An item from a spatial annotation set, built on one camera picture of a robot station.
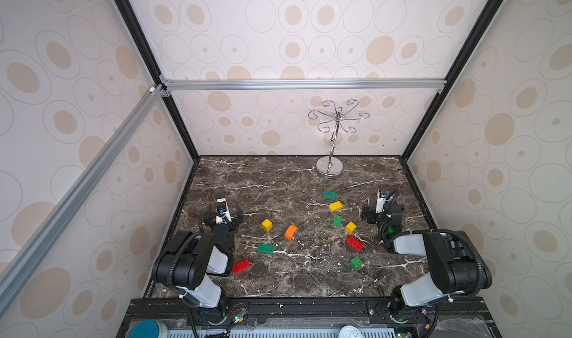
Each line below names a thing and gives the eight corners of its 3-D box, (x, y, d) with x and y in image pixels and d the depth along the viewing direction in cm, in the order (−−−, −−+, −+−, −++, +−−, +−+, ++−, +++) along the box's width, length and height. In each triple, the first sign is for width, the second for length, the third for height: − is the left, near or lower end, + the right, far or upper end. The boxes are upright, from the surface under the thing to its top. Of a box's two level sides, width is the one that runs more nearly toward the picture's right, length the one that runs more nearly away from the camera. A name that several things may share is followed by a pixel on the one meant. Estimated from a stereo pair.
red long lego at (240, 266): (234, 275, 83) (233, 273, 82) (232, 267, 85) (230, 265, 83) (251, 267, 85) (251, 265, 83) (249, 260, 87) (248, 257, 85)
